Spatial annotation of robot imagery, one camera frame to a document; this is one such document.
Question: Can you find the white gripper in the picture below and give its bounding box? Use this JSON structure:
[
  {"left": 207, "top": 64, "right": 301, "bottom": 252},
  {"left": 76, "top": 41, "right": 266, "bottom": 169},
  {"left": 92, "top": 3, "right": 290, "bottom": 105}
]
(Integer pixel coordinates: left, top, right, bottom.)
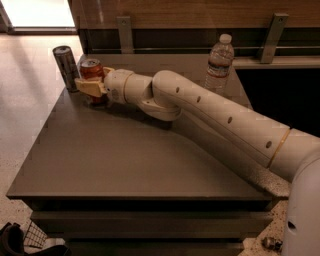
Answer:
[{"left": 74, "top": 67, "right": 133, "bottom": 104}]

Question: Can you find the red coke can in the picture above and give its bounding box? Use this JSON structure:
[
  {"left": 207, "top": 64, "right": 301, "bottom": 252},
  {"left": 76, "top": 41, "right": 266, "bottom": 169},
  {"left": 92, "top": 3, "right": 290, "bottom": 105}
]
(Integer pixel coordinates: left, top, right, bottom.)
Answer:
[{"left": 79, "top": 58, "right": 108, "bottom": 105}]

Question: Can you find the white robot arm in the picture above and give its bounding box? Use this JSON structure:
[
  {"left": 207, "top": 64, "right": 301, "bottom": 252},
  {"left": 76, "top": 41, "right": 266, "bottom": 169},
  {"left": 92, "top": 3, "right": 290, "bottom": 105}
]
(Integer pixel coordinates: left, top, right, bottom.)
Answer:
[{"left": 75, "top": 67, "right": 320, "bottom": 256}]

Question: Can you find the silver redbull can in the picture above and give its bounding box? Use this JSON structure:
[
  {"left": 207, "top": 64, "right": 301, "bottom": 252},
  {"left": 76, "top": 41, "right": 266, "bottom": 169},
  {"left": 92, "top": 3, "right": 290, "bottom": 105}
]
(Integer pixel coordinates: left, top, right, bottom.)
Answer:
[{"left": 53, "top": 45, "right": 80, "bottom": 92}]

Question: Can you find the grey cabinet with drawers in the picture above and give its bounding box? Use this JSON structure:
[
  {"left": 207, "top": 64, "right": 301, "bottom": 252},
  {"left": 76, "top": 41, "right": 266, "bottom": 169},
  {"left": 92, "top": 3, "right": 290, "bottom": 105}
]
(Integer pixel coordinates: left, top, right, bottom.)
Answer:
[{"left": 5, "top": 53, "right": 293, "bottom": 256}]

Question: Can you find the clear plastic water bottle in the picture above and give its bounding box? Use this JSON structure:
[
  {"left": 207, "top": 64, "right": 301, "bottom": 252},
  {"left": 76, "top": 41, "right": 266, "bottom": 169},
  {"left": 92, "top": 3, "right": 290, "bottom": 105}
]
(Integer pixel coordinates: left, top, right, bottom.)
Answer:
[{"left": 204, "top": 34, "right": 234, "bottom": 95}]

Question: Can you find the black object on floor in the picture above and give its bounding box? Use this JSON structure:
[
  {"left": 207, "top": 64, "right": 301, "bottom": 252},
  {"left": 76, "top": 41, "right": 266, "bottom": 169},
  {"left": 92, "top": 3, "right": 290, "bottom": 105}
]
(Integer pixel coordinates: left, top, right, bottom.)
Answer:
[{"left": 0, "top": 222, "right": 72, "bottom": 256}]

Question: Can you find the black white striped cylinder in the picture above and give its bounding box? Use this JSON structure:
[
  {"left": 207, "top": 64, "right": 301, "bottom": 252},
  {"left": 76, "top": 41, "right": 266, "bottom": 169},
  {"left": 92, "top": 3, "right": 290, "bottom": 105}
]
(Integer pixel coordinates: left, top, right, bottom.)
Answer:
[{"left": 261, "top": 237, "right": 283, "bottom": 252}]

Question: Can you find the left metal bracket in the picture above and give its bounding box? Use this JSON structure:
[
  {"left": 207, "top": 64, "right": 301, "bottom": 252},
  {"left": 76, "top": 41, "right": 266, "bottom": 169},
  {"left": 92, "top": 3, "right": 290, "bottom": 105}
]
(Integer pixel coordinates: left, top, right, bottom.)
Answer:
[{"left": 116, "top": 16, "right": 134, "bottom": 54}]

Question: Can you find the metal bracket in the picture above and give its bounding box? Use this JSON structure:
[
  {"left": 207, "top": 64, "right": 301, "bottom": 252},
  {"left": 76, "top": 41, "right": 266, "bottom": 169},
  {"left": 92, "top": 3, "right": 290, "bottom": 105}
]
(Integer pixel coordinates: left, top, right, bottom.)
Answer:
[
  {"left": 259, "top": 13, "right": 289, "bottom": 64},
  {"left": 116, "top": 16, "right": 134, "bottom": 54}
]

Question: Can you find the black wire basket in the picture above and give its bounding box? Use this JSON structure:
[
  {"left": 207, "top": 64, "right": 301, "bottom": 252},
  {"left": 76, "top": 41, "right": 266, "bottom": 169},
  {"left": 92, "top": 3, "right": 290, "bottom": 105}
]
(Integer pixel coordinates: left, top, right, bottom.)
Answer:
[{"left": 23, "top": 221, "right": 47, "bottom": 249}]

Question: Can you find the right metal bracket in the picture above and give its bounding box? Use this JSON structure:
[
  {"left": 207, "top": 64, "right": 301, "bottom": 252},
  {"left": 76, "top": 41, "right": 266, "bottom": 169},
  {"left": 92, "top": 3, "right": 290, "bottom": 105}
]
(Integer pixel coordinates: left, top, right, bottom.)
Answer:
[{"left": 259, "top": 13, "right": 289, "bottom": 64}]

